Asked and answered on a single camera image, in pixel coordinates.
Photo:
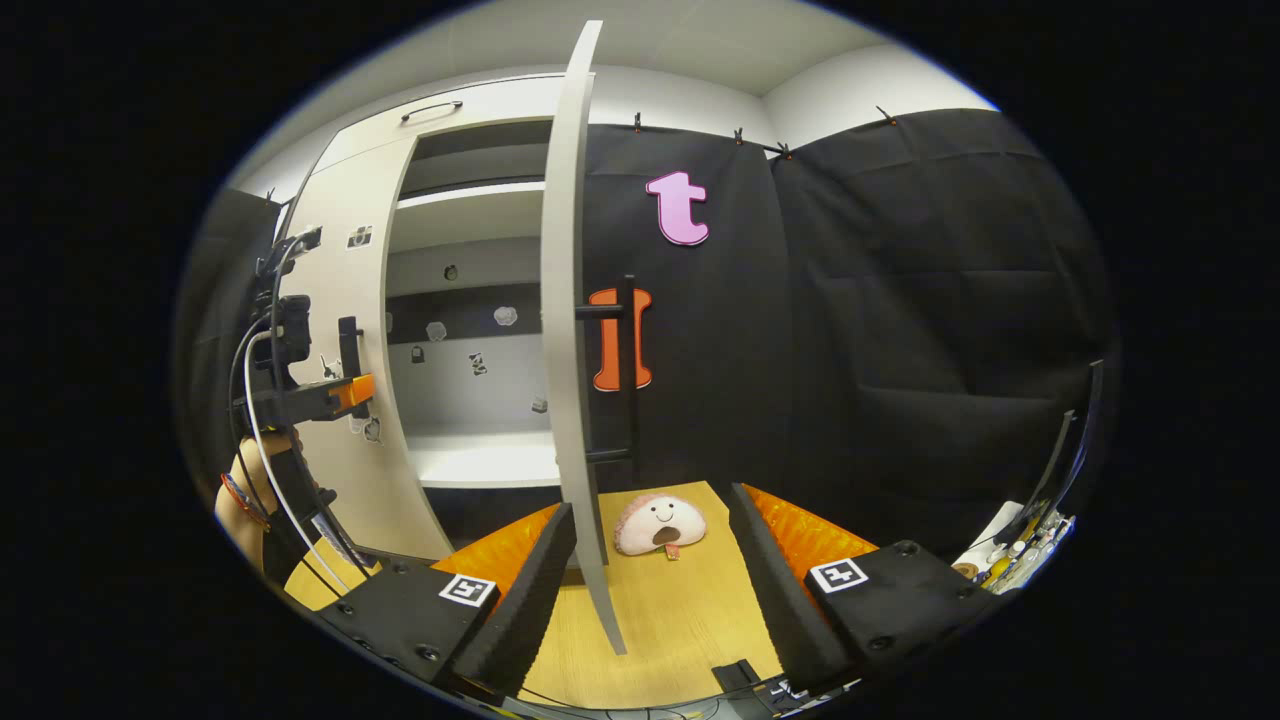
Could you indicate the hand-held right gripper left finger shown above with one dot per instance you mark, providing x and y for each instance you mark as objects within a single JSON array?
[{"x": 530, "y": 610}]

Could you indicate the beige cabinet door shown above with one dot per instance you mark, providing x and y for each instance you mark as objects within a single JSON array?
[
  {"x": 565, "y": 350},
  {"x": 345, "y": 190}
]

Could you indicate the beige double-door shoe cabinet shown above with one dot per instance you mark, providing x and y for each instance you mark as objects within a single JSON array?
[{"x": 480, "y": 215}]

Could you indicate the white shelf with small items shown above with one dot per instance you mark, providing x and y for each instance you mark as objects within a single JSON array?
[{"x": 1010, "y": 555}]

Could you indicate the dark curved frame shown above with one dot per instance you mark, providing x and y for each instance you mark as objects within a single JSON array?
[{"x": 1095, "y": 420}]

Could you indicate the pink smiling plush toy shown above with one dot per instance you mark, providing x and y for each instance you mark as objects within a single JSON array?
[{"x": 660, "y": 515}]

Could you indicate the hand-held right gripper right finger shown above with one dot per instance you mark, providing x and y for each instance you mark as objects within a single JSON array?
[{"x": 785, "y": 610}]

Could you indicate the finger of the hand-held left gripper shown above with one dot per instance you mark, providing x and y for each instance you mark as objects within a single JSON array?
[{"x": 340, "y": 396}]

